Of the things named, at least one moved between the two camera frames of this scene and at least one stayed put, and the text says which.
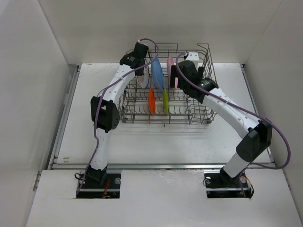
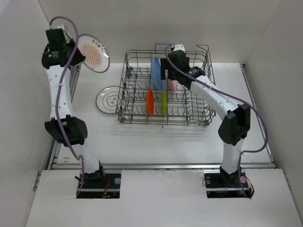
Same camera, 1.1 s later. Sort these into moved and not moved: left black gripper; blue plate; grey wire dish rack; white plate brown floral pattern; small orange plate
Moved: left black gripper; white plate brown floral pattern
Not moved: grey wire dish rack; blue plate; small orange plate
